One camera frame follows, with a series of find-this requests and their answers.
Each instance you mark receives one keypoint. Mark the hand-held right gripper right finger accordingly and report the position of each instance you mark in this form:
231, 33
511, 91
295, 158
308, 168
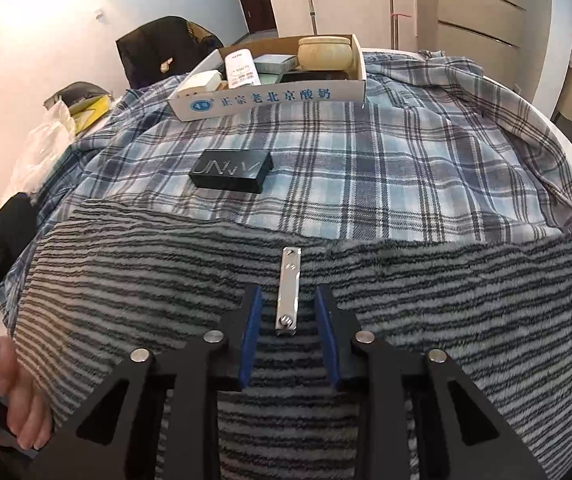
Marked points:
328, 345

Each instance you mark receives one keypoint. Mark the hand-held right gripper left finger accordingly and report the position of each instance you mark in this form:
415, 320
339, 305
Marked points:
251, 340

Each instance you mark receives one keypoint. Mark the metal nail clipper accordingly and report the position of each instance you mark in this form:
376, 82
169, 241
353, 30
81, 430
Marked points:
288, 290

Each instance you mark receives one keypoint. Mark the black lettered box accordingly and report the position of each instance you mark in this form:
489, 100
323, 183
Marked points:
231, 170

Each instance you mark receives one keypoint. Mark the white cardboard box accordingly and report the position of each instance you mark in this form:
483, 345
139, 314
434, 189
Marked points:
276, 97

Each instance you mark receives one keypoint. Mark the small white box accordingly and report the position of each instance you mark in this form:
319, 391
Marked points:
204, 82

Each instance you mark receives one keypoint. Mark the white remote control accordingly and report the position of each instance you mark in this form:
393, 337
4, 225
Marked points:
242, 70

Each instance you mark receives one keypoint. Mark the grey printed booklet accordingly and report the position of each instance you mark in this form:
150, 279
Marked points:
273, 62

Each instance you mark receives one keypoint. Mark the person's left hand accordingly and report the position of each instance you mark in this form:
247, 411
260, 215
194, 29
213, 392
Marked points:
25, 400

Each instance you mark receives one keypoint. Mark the white plastic bag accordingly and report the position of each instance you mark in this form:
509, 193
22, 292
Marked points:
40, 150

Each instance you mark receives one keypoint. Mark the striped grey fleece blanket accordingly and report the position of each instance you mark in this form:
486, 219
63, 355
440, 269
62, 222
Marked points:
466, 300

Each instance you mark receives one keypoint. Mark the yellow bag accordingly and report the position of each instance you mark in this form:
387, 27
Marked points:
90, 112

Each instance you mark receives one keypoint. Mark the grey bag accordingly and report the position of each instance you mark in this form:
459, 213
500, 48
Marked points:
75, 92

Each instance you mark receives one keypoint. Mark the blue plaid cloth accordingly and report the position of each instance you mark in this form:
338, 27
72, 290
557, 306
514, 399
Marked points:
391, 170

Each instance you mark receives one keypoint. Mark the black rectangular tray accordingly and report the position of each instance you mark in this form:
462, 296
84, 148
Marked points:
313, 76

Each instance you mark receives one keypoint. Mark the brown chair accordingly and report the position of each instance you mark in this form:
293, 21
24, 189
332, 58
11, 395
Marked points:
200, 32

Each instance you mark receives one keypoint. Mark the beige refrigerator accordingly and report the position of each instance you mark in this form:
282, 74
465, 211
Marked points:
476, 0

